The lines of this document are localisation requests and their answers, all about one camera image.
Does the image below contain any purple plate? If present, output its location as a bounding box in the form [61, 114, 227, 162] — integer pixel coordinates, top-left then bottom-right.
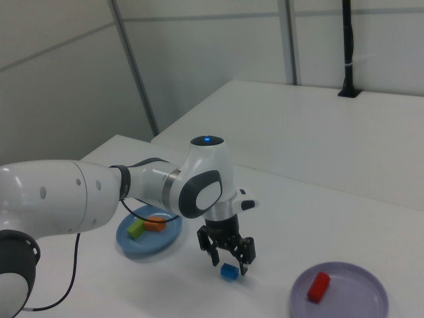
[290, 261, 390, 318]

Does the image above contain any green block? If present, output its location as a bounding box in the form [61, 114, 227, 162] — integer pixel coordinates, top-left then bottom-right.
[127, 220, 146, 240]

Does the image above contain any red cylinder block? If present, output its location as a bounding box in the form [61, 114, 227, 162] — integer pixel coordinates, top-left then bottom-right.
[307, 272, 331, 304]

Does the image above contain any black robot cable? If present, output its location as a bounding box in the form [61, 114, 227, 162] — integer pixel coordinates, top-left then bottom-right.
[22, 197, 182, 311]

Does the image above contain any grey partition post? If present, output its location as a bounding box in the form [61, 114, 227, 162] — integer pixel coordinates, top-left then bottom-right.
[283, 0, 303, 86]
[107, 0, 160, 137]

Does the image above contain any orange block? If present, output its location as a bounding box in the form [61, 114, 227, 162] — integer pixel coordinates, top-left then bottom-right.
[143, 216, 167, 233]

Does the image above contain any black pole with base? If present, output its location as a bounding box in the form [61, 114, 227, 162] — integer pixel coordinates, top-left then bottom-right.
[337, 0, 362, 99]

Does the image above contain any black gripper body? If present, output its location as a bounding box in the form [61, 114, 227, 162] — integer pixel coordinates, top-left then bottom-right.
[204, 213, 242, 246]

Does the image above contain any blue block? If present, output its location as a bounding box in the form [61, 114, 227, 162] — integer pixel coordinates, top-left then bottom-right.
[220, 263, 240, 282]

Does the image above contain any blue plate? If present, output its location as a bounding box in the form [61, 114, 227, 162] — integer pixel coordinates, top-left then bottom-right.
[115, 204, 184, 262]

